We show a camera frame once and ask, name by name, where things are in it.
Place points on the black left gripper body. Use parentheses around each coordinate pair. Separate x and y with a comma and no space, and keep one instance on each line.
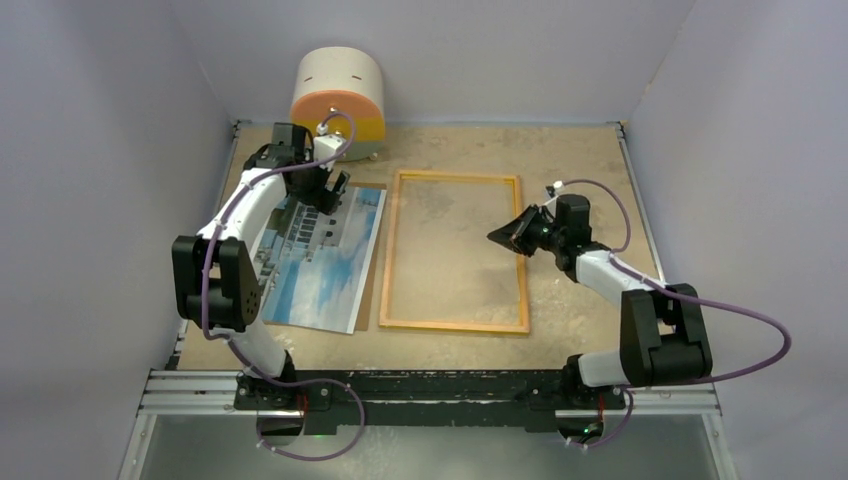
(312,185)

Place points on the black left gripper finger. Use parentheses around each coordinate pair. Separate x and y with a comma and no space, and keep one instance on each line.
(341,183)
(328,202)

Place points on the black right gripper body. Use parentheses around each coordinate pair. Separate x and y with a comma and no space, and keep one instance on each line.
(548,235)

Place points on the glossy building photo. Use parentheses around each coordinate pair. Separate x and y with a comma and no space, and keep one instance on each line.
(312,267)

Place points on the yellow picture frame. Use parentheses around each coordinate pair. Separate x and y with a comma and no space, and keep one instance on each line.
(441,272)

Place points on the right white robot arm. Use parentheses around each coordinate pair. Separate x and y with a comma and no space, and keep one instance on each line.
(662,338)

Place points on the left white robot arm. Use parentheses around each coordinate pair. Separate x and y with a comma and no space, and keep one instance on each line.
(216,282)

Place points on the round pastel drawer cabinet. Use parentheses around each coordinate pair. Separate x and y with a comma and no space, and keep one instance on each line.
(342,79)

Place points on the brown backing board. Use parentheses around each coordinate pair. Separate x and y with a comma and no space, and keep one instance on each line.
(363,316)

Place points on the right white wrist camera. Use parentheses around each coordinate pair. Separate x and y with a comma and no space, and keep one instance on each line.
(554,191)

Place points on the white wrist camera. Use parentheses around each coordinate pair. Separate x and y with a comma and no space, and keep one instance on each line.
(328,148)
(554,191)

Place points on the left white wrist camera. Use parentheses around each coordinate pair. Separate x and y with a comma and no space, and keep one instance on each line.
(328,148)

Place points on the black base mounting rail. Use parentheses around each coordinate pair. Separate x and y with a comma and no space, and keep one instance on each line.
(537,401)

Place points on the aluminium extrusion frame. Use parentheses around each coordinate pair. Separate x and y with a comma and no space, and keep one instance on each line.
(187,427)

